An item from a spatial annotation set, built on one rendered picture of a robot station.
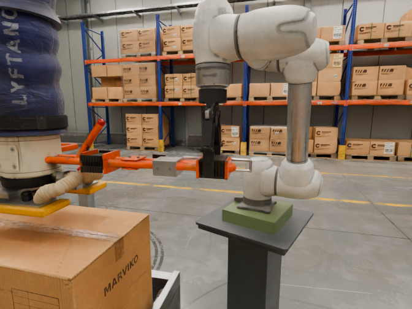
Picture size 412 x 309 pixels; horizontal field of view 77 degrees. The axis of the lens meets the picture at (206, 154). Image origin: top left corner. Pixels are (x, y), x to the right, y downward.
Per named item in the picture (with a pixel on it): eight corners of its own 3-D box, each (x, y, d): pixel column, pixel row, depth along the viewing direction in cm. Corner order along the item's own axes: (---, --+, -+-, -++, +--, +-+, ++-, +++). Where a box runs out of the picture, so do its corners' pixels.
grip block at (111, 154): (78, 173, 74) (76, 153, 73) (99, 166, 84) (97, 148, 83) (104, 175, 73) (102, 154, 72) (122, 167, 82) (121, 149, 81)
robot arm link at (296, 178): (279, 186, 146) (322, 191, 137) (274, 202, 132) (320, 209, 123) (281, 38, 116) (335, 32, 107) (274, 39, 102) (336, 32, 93)
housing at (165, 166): (151, 176, 71) (151, 160, 70) (160, 170, 78) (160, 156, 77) (176, 177, 70) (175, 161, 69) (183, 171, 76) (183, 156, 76)
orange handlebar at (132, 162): (-43, 160, 86) (-44, 150, 85) (34, 148, 115) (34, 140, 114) (235, 176, 67) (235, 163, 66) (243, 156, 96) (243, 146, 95)
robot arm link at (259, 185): (247, 189, 152) (247, 152, 148) (278, 193, 145) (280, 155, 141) (238, 198, 138) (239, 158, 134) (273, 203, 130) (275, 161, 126)
